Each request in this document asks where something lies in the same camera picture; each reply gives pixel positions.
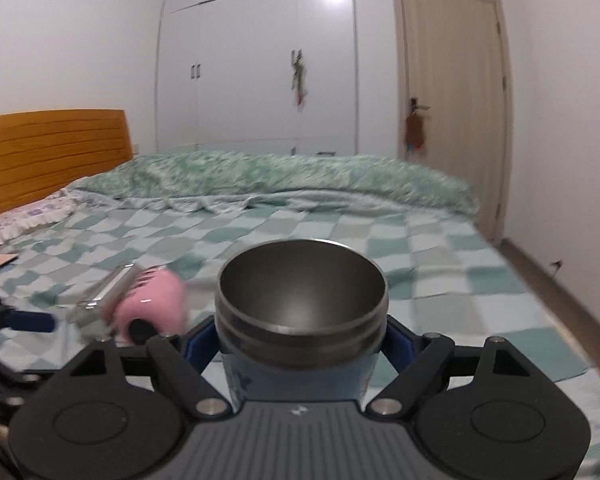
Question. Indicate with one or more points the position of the purple floral pillow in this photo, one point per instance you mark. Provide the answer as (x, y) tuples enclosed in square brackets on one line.
[(15, 220)]

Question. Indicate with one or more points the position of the green patterned quilt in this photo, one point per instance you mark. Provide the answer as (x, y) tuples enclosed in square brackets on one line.
[(290, 175)]

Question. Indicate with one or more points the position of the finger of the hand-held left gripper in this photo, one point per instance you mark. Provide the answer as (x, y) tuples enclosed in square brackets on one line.
[(30, 321)]

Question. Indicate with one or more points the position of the blue steel cup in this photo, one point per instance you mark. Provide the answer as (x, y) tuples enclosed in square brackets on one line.
[(300, 360)]

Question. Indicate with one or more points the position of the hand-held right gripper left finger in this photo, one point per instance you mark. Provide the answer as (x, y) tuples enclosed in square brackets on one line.
[(202, 344)]

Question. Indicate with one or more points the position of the checkered bed sheet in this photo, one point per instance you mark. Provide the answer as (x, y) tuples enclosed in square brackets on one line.
[(430, 280)]

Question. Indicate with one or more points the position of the green pink hanging ornament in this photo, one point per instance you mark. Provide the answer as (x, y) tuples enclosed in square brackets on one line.
[(299, 80)]

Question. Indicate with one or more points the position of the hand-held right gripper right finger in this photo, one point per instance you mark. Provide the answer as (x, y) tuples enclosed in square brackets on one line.
[(399, 343)]

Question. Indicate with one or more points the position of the brown hanging ornament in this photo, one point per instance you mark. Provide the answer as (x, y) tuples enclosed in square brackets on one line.
[(414, 132)]

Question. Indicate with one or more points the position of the wooden headboard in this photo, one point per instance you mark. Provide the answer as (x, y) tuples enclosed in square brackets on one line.
[(50, 155)]

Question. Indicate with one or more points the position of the white wardrobe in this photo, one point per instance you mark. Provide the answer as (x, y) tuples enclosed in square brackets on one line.
[(260, 60)]

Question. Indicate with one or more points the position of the beige door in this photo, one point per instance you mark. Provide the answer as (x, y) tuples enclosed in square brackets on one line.
[(450, 100)]

